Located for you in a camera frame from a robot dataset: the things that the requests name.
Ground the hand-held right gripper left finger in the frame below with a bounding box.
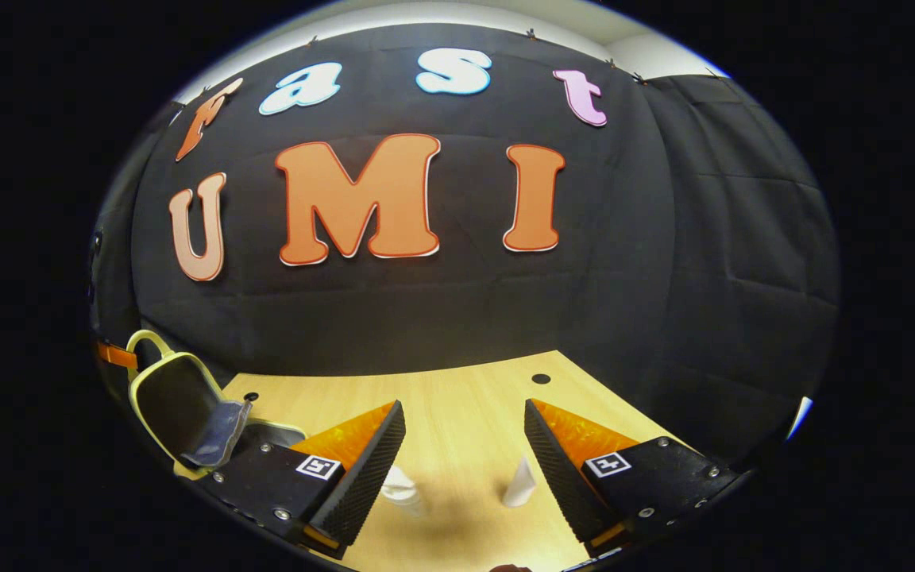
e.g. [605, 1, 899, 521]
[202, 400, 407, 558]

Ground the light yellow suitcase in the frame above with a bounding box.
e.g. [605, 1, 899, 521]
[125, 329, 307, 480]

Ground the white squeeze tube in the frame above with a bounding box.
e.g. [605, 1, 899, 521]
[503, 457, 538, 508]

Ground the white pump bottle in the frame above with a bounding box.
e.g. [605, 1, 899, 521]
[382, 465, 428, 518]

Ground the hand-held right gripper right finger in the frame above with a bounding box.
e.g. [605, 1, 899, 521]
[523, 398, 747, 560]

